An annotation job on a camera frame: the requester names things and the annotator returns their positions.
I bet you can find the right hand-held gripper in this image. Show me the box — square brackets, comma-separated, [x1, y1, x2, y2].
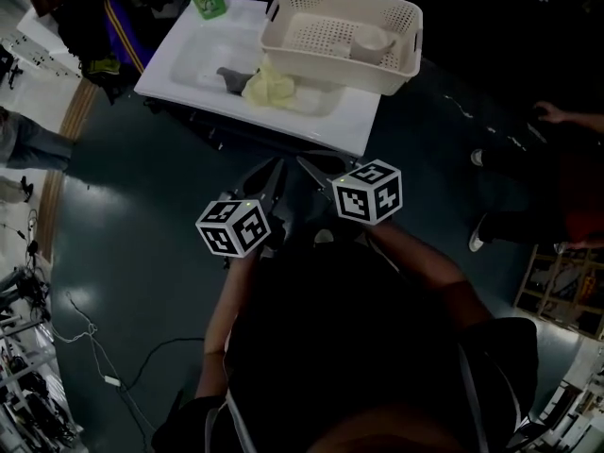
[295, 151, 403, 226]

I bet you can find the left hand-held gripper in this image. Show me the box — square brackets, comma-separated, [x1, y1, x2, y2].
[194, 158, 288, 259]

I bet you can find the yellow cloth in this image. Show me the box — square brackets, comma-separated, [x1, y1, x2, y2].
[241, 54, 308, 112]

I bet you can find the cream perforated plastic basket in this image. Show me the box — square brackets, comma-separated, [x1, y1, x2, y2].
[260, 0, 425, 97]

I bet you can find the grey cloth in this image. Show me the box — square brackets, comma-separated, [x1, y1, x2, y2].
[215, 66, 260, 96]

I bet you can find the person's left forearm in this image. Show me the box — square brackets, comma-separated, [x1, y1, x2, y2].
[195, 250, 260, 398]

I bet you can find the person's right forearm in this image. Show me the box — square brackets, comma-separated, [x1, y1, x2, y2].
[365, 217, 495, 334]

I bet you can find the white cup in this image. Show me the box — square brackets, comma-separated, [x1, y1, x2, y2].
[349, 24, 397, 65]

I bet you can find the white sink basin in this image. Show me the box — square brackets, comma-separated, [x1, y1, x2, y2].
[134, 0, 382, 158]

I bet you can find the person's black shirt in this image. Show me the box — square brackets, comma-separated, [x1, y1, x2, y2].
[150, 233, 539, 453]

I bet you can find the yellow green bag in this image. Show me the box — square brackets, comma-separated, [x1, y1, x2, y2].
[82, 57, 123, 78]

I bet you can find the black clothes pile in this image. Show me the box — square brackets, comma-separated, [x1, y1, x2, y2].
[21, 0, 190, 108]

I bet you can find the wooden shelf rack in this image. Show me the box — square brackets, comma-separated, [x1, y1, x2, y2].
[512, 243, 604, 342]

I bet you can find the white drawer cabinet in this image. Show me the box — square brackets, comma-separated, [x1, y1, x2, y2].
[16, 7, 84, 80]

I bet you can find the black floor cable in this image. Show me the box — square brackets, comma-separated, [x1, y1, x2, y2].
[120, 336, 207, 395]

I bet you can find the white floor cable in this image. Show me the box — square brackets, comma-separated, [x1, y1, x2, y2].
[49, 293, 157, 433]

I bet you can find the grey harness strap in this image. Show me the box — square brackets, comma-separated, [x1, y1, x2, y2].
[207, 389, 259, 453]
[460, 342, 490, 453]

